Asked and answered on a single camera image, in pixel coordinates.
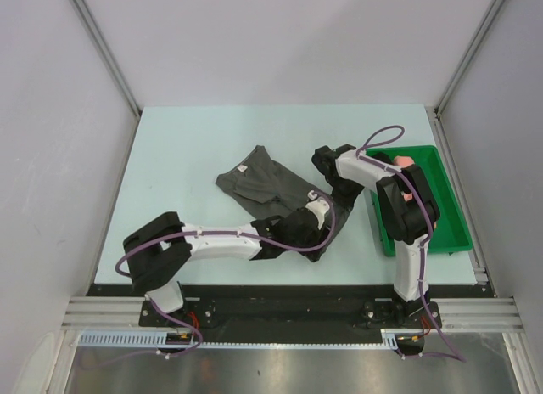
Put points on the aluminium frame rail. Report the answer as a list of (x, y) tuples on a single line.
[(102, 313)]

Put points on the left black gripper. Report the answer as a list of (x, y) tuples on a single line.
[(313, 255)]

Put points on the grey t shirt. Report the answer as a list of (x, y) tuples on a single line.
[(274, 196)]

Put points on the pink rolled t shirt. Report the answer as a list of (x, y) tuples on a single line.
[(402, 162)]

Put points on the black rolled t shirt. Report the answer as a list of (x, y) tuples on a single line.
[(383, 158)]

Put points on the green plastic tray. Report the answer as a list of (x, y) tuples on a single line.
[(452, 234)]

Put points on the left aluminium corner post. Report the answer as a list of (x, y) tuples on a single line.
[(98, 40)]

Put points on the aluminium corner post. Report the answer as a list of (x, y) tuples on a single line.
[(482, 31), (98, 40)]

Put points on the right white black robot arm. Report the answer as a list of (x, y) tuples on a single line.
[(407, 206)]

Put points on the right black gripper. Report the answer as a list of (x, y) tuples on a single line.
[(346, 201)]

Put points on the white slotted cable duct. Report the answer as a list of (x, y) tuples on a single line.
[(134, 339)]

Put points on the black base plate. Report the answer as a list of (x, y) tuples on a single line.
[(293, 315)]

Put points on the right aluminium corner post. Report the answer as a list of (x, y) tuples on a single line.
[(482, 31)]

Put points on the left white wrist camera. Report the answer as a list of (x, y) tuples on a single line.
[(318, 205)]

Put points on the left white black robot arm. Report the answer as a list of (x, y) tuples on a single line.
[(156, 253)]

